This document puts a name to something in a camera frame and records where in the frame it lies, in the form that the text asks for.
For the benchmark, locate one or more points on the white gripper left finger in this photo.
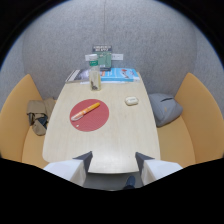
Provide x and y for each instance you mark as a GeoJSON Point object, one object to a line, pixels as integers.
{"type": "Point", "coordinates": [71, 168]}

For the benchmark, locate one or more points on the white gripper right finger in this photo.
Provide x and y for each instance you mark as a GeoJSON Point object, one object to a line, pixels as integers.
{"type": "Point", "coordinates": [156, 169]}

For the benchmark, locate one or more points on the orange highlighter pen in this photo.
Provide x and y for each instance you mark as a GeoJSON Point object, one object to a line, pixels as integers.
{"type": "Point", "coordinates": [86, 111]}

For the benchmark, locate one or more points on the dark shoe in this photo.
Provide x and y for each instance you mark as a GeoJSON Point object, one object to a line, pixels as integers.
{"type": "Point", "coordinates": [129, 182]}

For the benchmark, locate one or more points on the beige wooden table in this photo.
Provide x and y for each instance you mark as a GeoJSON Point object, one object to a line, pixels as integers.
{"type": "Point", "coordinates": [103, 133]}

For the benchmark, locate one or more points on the round red mat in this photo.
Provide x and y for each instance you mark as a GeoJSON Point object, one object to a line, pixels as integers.
{"type": "Point", "coordinates": [89, 115]}

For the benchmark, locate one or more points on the orange bench seat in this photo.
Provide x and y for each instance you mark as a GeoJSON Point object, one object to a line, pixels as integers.
{"type": "Point", "coordinates": [20, 126]}
{"type": "Point", "coordinates": [193, 126]}

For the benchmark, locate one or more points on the grey bag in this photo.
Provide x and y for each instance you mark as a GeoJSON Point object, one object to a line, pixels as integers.
{"type": "Point", "coordinates": [164, 108]}

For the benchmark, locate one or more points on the tan khaki bag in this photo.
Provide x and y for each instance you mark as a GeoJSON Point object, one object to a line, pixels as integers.
{"type": "Point", "coordinates": [39, 116]}

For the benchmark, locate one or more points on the white earbuds case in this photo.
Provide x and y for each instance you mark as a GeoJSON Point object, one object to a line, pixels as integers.
{"type": "Point", "coordinates": [131, 100]}

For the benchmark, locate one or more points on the clear glass bottle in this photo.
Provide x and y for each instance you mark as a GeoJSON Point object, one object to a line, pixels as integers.
{"type": "Point", "coordinates": [95, 79]}

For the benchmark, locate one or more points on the grey dark book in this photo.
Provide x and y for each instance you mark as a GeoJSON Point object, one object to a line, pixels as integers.
{"type": "Point", "coordinates": [78, 75]}

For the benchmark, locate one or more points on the blue book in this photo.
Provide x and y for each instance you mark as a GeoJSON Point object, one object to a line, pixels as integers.
{"type": "Point", "coordinates": [120, 74]}

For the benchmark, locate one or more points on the green box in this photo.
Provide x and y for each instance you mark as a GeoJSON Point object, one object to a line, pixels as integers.
{"type": "Point", "coordinates": [104, 60]}

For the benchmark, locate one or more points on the dark sign card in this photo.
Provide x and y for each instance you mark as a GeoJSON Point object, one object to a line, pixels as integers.
{"type": "Point", "coordinates": [102, 48]}

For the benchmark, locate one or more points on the white wall socket plate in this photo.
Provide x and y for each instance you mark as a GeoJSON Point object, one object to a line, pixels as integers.
{"type": "Point", "coordinates": [117, 57]}

